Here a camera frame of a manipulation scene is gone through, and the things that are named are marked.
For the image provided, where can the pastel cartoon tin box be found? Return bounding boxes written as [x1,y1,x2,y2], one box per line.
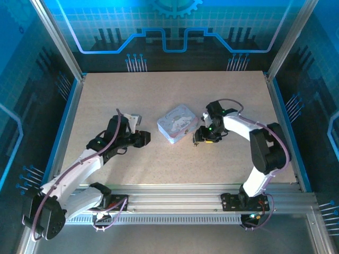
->
[156,104,199,144]

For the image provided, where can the small controller board with LEDs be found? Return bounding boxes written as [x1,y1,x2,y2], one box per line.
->
[240,211,263,229]

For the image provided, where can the grey metal floor panel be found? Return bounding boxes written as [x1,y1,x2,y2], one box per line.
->
[17,206,336,254]

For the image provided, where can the aluminium table side rail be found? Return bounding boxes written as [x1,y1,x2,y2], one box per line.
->
[264,72,312,193]
[42,75,87,186]

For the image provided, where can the long aluminium mounting rail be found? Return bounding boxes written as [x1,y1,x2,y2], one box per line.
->
[63,184,316,213]

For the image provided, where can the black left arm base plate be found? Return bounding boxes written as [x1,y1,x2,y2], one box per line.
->
[102,194,129,212]

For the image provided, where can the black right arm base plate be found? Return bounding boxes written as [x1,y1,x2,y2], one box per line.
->
[221,193,271,212]

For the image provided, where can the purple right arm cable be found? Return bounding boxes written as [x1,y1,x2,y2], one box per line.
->
[217,98,290,231]

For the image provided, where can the slotted grey cable duct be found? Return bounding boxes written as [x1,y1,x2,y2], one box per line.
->
[66,213,243,225]

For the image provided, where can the white cable connector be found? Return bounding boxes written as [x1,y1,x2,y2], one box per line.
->
[92,210,111,223]

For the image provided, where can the aluminium frame post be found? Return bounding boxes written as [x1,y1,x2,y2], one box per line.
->
[266,0,320,81]
[30,0,87,81]

